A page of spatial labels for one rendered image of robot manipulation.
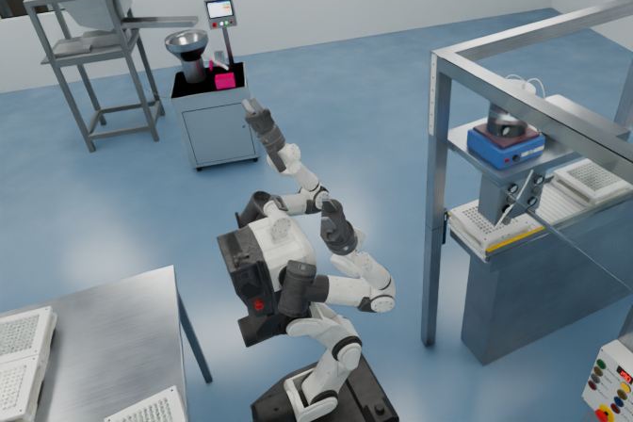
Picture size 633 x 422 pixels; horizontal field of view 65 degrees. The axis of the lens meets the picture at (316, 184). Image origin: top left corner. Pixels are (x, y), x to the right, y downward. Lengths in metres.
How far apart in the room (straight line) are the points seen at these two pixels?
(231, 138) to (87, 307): 2.38
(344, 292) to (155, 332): 0.89
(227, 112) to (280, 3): 2.82
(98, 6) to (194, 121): 1.33
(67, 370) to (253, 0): 5.38
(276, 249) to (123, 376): 0.79
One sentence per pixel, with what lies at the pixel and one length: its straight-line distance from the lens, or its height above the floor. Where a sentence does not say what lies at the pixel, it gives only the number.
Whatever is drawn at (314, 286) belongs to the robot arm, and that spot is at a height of 1.29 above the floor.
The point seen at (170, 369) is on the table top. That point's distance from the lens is 2.05.
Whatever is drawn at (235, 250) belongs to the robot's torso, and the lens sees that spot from 1.72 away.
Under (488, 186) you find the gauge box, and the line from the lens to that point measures 1.97.
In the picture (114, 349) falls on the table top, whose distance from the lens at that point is 2.20.
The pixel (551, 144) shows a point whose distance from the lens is 1.55.
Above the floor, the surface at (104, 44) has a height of 0.99.
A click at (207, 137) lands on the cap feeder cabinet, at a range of 4.40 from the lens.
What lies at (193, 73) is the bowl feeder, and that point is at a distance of 4.40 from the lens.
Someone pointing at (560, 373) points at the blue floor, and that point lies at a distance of 3.06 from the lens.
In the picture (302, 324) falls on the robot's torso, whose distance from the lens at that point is 1.98.
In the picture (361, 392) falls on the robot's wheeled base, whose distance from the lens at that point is 2.63.
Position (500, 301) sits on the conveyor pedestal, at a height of 0.51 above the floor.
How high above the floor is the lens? 2.46
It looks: 36 degrees down
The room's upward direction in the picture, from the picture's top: 7 degrees counter-clockwise
